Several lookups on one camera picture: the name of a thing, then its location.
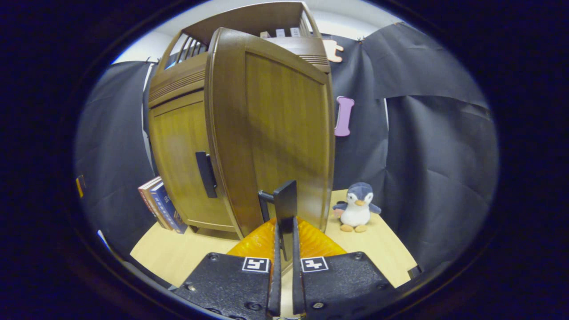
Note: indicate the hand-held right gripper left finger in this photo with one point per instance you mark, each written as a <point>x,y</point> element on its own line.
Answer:
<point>275,289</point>

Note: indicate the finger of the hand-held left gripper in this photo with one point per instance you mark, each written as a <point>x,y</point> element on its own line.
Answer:
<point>80,186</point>

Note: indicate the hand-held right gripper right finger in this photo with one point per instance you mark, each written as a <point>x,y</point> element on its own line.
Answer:
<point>297,289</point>

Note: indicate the wooden shoe cabinet door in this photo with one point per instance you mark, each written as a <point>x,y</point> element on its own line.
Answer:
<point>178,146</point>
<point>284,115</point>

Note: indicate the wooden double-door shoe cabinet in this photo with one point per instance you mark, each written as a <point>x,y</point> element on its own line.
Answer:
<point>249,18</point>

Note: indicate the brown leaning book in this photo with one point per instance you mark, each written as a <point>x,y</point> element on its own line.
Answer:
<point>154,196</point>

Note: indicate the blue leaning book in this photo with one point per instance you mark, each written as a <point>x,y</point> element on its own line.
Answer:
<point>166,206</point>

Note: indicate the penguin plush toy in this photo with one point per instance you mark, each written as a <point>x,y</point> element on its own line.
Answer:
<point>355,213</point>

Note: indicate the black backdrop cloth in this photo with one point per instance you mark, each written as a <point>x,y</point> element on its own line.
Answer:
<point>435,155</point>

